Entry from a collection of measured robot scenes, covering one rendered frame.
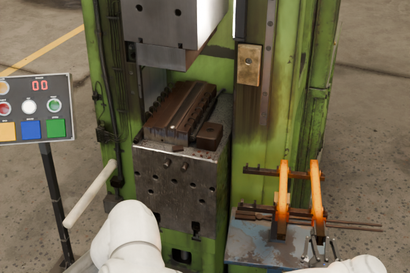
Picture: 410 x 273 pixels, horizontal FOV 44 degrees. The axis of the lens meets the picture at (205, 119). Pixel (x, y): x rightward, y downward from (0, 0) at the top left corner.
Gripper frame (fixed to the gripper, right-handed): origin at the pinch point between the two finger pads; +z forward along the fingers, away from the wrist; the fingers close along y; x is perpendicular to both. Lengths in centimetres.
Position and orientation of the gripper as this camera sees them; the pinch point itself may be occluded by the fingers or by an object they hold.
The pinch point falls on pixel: (319, 230)
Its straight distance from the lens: 176.3
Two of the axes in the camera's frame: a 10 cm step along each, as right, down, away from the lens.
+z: 1.3, -5.4, 8.3
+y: 9.9, 0.7, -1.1
